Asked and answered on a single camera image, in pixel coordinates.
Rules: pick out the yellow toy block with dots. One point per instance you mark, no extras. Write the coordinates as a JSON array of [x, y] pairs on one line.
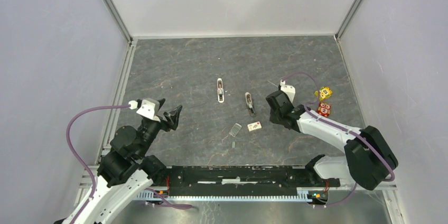
[[323, 93]]

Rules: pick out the white staple box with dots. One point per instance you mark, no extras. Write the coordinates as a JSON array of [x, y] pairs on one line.
[[254, 126]]

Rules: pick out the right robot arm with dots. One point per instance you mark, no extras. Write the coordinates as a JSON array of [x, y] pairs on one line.
[[368, 160]]

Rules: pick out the white staple tray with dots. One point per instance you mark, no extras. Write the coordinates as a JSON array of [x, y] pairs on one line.
[[235, 130]]

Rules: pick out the beige stapler base half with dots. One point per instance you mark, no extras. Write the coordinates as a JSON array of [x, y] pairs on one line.
[[249, 104]]

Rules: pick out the right aluminium frame post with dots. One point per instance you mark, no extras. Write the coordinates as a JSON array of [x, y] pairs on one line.
[[347, 19]]

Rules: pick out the aluminium frame post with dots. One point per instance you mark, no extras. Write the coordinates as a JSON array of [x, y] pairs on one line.
[[118, 20], [347, 19]]

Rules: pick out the red toy block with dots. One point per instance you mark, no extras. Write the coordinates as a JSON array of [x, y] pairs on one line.
[[324, 109]]

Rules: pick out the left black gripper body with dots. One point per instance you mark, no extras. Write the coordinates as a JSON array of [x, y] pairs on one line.
[[159, 124]]

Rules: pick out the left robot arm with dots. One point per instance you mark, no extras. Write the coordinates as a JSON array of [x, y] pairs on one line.
[[126, 170]]

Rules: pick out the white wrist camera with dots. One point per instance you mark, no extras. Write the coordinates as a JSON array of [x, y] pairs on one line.
[[289, 90], [147, 108]]

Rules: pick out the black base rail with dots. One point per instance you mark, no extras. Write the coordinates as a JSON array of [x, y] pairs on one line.
[[239, 181]]

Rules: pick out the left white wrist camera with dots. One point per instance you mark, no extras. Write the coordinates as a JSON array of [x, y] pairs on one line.
[[147, 108]]

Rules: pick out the left aluminium frame post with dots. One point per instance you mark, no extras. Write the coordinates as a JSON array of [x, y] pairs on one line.
[[118, 20]]

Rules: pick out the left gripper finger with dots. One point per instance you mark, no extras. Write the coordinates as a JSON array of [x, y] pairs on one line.
[[160, 103], [172, 118]]

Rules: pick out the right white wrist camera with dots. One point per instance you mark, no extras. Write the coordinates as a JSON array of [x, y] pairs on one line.
[[289, 90]]

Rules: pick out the white stapler top half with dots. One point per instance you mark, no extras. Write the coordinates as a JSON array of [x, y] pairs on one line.
[[220, 90]]

